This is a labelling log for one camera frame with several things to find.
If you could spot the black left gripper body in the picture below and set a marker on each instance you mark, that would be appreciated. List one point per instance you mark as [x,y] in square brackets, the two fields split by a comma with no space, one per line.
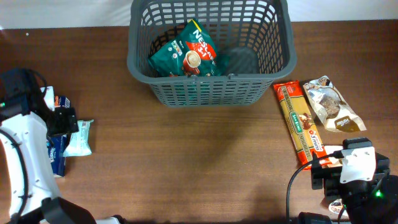
[64,121]

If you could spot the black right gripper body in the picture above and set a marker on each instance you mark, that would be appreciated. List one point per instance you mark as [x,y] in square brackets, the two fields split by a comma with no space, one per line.
[319,179]

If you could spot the blue tissue pack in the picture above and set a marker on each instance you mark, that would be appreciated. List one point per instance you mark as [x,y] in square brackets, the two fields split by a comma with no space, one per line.
[56,147]

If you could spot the green Nescafe coffee bag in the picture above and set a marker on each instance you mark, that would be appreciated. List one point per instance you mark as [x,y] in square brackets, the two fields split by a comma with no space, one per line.
[192,52]

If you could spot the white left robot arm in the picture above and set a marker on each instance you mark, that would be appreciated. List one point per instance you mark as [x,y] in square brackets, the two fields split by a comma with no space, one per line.
[35,195]

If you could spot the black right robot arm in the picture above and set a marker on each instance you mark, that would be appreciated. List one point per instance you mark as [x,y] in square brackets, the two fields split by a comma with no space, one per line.
[373,201]

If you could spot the pale green wrapped bar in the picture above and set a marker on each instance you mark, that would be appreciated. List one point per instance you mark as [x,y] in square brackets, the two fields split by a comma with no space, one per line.
[78,144]

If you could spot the large beige snack bag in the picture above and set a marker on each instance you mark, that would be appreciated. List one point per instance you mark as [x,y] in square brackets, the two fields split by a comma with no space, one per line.
[337,205]

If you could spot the orange spaghetti packet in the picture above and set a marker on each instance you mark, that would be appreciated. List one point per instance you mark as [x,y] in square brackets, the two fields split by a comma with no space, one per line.
[303,131]

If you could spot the small beige snack pouch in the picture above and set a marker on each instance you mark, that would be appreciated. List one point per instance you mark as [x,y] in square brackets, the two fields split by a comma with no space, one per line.
[331,108]

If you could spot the grey plastic basket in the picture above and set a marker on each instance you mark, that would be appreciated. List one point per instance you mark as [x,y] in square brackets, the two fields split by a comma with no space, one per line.
[254,38]

